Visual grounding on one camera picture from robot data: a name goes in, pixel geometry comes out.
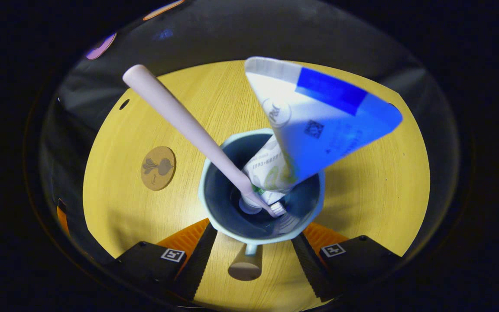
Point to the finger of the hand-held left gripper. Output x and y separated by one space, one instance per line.
63 221

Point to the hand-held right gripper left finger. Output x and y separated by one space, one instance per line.
202 260

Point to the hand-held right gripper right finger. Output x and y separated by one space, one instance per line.
310 268

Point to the round cork coaster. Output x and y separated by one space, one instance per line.
158 168

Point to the white toothpaste tube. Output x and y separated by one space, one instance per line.
319 125

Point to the black backdrop cloth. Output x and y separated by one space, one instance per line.
254 30

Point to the pale pink toothbrush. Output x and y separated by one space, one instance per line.
176 112

